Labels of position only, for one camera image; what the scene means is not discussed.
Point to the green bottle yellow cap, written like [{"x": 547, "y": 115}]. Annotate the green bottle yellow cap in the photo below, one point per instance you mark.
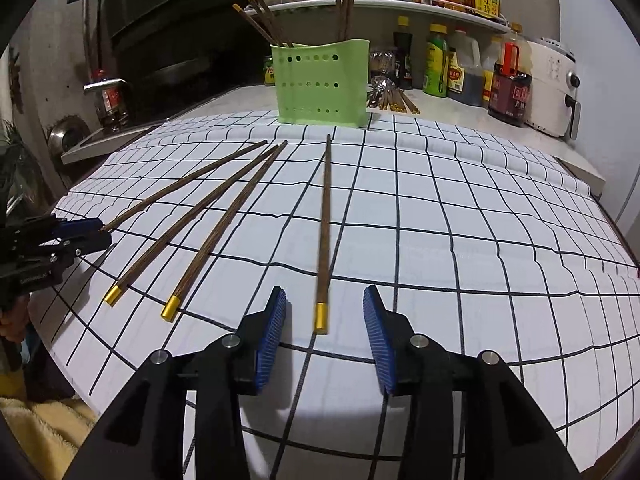
[{"x": 435, "y": 67}]

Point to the black cooktop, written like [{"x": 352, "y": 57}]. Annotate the black cooktop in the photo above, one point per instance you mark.
[{"x": 115, "y": 137}]

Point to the white air fryer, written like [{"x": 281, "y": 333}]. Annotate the white air fryer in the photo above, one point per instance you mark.
[{"x": 550, "y": 90}]

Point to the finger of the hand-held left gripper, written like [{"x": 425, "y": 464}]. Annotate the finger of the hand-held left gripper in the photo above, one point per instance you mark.
[
  {"x": 85, "y": 247},
  {"x": 75, "y": 227}
]

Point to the metal wok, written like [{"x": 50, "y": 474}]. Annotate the metal wok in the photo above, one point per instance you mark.
[{"x": 180, "y": 67}]

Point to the large clear jug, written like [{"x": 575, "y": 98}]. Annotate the large clear jug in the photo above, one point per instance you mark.
[{"x": 467, "y": 77}]

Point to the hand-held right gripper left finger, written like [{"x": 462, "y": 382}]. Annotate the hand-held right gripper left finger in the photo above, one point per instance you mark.
[{"x": 272, "y": 335}]

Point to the green plastic chopstick holder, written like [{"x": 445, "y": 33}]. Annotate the green plastic chopstick holder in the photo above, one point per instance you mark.
[{"x": 320, "y": 100}]

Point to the person's left hand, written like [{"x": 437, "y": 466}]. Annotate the person's left hand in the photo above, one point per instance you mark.
[{"x": 11, "y": 324}]

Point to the white refrigerator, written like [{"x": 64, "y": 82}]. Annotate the white refrigerator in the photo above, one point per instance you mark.
[{"x": 600, "y": 60}]

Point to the green plant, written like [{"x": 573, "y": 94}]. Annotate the green plant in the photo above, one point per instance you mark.
[{"x": 17, "y": 160}]

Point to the clear spice bag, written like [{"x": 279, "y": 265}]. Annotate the clear spice bag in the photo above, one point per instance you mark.
[{"x": 384, "y": 62}]

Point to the slim dark soy sauce bottle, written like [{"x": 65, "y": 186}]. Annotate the slim dark soy sauce bottle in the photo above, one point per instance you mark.
[{"x": 403, "y": 60}]

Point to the yellow-label oil bottle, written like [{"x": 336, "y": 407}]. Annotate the yellow-label oil bottle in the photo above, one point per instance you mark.
[{"x": 489, "y": 67}]

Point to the pile of brown chopsticks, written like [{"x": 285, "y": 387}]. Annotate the pile of brown chopsticks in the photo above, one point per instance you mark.
[{"x": 400, "y": 102}]

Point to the black range hood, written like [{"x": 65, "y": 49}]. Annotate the black range hood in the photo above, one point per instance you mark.
[{"x": 165, "y": 0}]

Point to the white black-grid mat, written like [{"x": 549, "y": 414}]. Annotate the white black-grid mat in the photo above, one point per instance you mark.
[{"x": 450, "y": 260}]

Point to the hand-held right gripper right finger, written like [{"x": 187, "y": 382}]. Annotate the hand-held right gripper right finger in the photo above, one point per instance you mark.
[{"x": 380, "y": 335}]

